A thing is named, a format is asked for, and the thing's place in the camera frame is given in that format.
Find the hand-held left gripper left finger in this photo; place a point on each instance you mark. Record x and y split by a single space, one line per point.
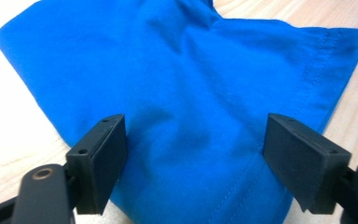
99 161

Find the blue printed t-shirt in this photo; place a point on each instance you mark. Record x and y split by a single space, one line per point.
183 77

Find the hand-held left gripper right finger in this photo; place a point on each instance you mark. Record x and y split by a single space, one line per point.
307 165

